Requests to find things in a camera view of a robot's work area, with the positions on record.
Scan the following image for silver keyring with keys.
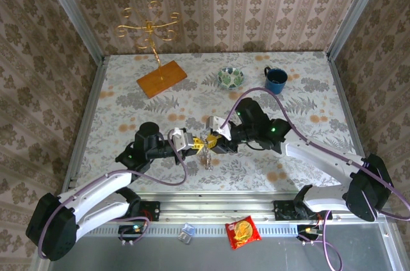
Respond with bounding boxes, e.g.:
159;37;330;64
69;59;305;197
197;135;215;171

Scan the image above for dark blue mug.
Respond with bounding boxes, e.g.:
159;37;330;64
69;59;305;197
263;65;288;95

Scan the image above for leaf pattern bowl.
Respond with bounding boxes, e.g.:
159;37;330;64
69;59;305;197
217;67;245;90

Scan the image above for gold jewelry stand wooden base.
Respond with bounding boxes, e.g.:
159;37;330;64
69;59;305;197
114;1;188;99

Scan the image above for clear plastic packet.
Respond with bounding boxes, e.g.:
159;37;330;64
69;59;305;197
177;222;196;245

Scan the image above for small circuit board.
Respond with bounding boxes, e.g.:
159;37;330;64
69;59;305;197
296;223;323;246
118;223;149;246

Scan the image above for red snack packet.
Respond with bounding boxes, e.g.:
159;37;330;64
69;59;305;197
224;215;262;250

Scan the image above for grey metal shelf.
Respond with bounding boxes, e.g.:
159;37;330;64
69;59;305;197
31;222;403;271

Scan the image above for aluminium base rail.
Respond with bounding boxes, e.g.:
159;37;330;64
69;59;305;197
137;191;302;223

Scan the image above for aluminium table side rail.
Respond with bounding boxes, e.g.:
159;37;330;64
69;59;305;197
325;53;368;163
60;56;108;192

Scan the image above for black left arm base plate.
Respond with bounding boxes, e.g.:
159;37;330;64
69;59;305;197
123;200;161;222

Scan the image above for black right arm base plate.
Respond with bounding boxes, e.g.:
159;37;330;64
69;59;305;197
274;200;333;221

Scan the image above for aluminium frame post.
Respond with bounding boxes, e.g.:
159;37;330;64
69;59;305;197
325;0;390;58
37;0;107;60

